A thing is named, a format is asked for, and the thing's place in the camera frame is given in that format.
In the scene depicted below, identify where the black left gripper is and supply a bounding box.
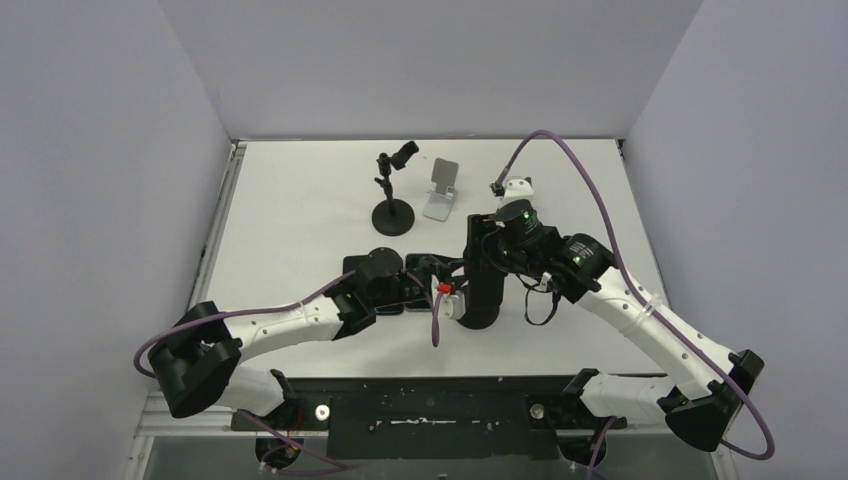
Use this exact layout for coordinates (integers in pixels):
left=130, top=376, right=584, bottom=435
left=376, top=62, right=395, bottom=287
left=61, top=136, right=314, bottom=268
left=372, top=257, right=471, bottom=309

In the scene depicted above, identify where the clear-case phone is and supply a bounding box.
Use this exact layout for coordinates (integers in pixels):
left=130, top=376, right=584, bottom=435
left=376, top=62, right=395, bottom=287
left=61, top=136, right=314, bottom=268
left=405, top=253, right=434, bottom=312

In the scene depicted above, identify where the red-edged black phone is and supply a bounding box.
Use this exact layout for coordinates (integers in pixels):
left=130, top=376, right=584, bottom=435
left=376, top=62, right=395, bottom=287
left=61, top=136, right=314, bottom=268
left=464, top=247, right=505, bottom=306

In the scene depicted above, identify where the black smartphone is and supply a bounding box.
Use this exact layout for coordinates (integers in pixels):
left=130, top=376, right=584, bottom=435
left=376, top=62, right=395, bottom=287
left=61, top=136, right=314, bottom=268
left=375, top=255, right=404, bottom=316

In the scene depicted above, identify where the black pole phone stand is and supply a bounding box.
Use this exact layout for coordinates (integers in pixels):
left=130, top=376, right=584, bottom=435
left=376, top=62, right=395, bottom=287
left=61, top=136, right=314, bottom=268
left=371, top=141, right=419, bottom=237
left=456, top=302, right=500, bottom=330

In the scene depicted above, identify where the white folding phone stand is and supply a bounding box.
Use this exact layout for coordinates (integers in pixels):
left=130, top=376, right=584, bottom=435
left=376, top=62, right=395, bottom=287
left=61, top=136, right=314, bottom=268
left=423, top=158, right=459, bottom=222

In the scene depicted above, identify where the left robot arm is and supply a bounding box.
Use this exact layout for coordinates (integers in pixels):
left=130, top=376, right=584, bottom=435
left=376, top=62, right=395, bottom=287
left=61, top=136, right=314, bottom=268
left=143, top=247, right=464, bottom=429

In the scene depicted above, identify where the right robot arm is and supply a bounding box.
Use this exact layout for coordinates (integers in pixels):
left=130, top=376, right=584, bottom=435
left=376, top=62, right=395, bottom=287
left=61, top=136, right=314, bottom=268
left=460, top=199, right=765, bottom=452

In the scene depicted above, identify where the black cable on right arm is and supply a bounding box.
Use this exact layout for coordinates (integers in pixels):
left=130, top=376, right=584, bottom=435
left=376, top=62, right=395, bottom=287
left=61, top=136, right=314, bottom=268
left=516, top=278, right=564, bottom=327

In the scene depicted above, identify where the black mounting base plate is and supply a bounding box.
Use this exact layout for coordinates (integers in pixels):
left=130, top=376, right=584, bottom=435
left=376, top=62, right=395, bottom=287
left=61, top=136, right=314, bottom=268
left=262, top=375, right=605, bottom=460

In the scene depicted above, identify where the aluminium frame rail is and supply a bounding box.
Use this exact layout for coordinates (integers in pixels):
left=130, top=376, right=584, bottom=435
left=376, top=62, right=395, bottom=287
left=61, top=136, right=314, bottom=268
left=121, top=140, right=248, bottom=479

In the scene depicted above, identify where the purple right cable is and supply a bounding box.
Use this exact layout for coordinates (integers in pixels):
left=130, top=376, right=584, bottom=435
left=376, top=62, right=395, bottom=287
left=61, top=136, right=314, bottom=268
left=488, top=129, right=776, bottom=462

